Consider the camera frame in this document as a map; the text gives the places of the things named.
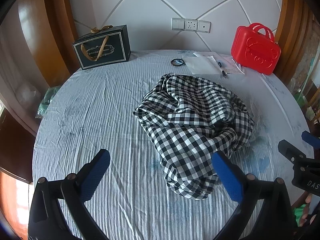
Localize white paper sheets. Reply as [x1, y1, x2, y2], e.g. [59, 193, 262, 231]
[193, 51, 245, 75]

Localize dark gift bag ribbon handles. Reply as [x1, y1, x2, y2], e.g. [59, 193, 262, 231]
[72, 25, 132, 70]

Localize black white checkered garment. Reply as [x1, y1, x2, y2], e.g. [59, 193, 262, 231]
[133, 72, 255, 201]

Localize white wall switch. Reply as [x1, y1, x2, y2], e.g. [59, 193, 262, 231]
[172, 18, 186, 31]

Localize clear plastic sleeve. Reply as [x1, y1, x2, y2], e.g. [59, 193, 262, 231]
[184, 56, 227, 75]

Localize white wall socket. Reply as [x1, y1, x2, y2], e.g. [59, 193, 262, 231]
[185, 19, 198, 32]

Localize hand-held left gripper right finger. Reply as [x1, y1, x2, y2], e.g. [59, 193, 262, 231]
[212, 151, 294, 240]

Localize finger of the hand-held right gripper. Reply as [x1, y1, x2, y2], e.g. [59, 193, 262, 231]
[278, 140, 320, 167]
[301, 130, 320, 152]

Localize clear plastic bag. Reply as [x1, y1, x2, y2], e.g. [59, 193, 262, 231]
[16, 83, 42, 110]

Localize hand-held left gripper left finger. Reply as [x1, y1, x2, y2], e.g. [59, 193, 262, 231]
[28, 149, 111, 240]

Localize wooden bed frame post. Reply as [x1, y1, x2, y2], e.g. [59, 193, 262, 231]
[42, 0, 83, 88]
[274, 0, 315, 77]

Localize red plastic carry case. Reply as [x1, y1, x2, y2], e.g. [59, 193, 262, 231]
[230, 22, 282, 75]

